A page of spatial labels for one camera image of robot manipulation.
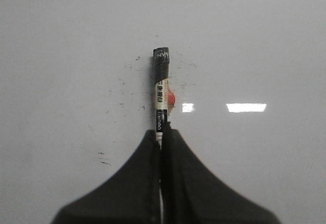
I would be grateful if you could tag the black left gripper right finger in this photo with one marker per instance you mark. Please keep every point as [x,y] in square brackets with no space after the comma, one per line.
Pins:
[193,194]

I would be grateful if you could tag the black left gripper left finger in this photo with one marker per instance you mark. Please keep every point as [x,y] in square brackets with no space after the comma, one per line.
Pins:
[131,195]

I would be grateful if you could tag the black and white whiteboard marker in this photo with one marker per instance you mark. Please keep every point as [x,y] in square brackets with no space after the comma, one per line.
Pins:
[161,58]

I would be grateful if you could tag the white whiteboard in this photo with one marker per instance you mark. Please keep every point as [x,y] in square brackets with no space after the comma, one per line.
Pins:
[76,97]

